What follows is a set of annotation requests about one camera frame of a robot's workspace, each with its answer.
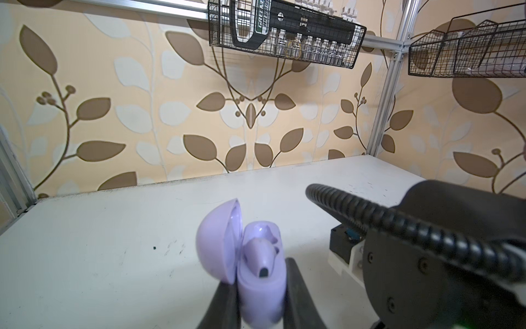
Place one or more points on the wire basket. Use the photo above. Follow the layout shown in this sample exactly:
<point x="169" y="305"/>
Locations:
<point x="486" y="50"/>
<point x="281" y="44"/>

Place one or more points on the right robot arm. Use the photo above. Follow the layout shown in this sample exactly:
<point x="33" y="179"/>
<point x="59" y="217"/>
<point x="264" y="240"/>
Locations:
<point x="446" y="256"/>

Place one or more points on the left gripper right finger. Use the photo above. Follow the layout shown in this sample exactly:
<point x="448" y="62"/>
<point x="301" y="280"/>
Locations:
<point x="300" y="310"/>

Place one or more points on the purple earbud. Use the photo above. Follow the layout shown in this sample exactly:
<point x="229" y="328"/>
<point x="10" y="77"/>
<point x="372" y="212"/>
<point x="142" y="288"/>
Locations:
<point x="259" y="255"/>

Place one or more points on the right wire basket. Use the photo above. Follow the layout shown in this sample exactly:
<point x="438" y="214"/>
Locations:
<point x="486" y="50"/>

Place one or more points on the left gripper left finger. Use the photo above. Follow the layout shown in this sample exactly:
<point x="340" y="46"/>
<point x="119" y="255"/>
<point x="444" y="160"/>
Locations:
<point x="223" y="311"/>

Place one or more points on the back wire basket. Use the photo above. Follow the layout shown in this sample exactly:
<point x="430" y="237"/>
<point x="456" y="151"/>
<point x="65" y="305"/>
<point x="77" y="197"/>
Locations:
<point x="281" y="44"/>

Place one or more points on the purple charging case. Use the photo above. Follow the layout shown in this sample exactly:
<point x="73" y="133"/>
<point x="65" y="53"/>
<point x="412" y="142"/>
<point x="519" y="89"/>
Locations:
<point x="220" y="239"/>

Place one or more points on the black tool in basket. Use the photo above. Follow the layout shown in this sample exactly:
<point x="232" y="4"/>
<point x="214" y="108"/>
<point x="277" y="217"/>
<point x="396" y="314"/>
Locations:
<point x="251" y="24"/>

